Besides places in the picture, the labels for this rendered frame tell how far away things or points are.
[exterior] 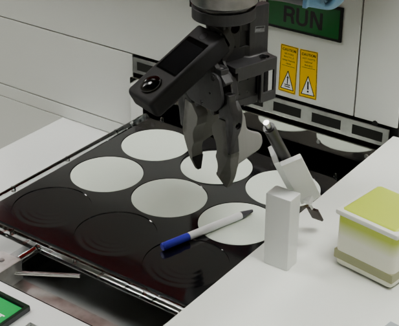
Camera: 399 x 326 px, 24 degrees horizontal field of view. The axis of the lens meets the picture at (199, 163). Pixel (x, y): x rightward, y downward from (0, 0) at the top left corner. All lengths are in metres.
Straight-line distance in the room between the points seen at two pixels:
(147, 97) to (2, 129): 0.80
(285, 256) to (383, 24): 0.38
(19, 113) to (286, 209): 0.87
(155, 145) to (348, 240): 0.47
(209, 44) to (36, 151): 0.58
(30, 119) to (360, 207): 0.88
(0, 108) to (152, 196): 0.59
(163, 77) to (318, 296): 0.29
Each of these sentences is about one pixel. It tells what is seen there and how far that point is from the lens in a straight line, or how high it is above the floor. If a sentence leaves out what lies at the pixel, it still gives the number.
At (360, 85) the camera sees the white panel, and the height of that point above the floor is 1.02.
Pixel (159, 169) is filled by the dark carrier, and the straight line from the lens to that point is 1.30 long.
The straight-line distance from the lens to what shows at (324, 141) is 1.31.
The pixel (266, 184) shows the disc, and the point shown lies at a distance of 1.27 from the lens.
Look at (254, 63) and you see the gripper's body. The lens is 1.06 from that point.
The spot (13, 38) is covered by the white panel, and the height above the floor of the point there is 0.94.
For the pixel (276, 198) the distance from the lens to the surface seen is 0.95.
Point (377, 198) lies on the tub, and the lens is 0.99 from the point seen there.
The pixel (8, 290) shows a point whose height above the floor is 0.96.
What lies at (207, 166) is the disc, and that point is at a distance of 1.31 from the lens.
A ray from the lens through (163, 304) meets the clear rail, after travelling 1.04.
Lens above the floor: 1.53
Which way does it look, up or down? 28 degrees down
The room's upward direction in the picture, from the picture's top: straight up
